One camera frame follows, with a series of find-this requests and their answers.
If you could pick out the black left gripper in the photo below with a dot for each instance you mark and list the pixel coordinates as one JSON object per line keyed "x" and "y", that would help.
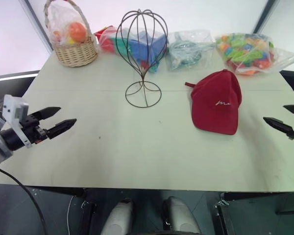
{"x": 31, "y": 129}

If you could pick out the red baseball cap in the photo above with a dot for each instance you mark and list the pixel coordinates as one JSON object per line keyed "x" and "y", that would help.
{"x": 215, "y": 98}

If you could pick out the bag of colourful blocks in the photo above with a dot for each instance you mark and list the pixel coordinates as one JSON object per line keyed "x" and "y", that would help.
{"x": 247, "y": 51}

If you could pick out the clear bag of toy fruit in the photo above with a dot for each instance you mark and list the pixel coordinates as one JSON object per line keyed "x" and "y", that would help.
{"x": 76, "y": 30}

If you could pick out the bag of red blue toys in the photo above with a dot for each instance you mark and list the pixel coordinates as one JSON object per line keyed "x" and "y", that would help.
{"x": 107, "y": 41}

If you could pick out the silver rounded robot leg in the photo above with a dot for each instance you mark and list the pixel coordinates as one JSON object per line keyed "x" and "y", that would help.
{"x": 180, "y": 215}
{"x": 118, "y": 218}

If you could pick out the bag of grey-blue items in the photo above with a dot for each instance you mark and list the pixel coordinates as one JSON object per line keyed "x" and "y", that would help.
{"x": 186, "y": 51}

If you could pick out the black table frame leg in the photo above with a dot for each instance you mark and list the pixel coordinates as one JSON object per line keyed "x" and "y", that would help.
{"x": 89, "y": 213}

